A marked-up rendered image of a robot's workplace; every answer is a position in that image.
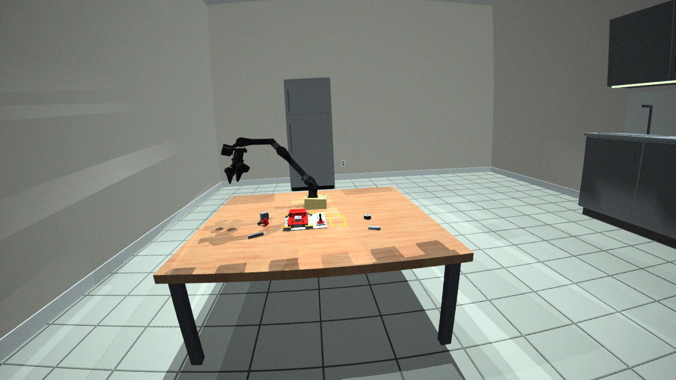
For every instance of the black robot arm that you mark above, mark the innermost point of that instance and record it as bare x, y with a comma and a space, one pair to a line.
281, 151

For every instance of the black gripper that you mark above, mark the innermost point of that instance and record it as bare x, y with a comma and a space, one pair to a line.
237, 167

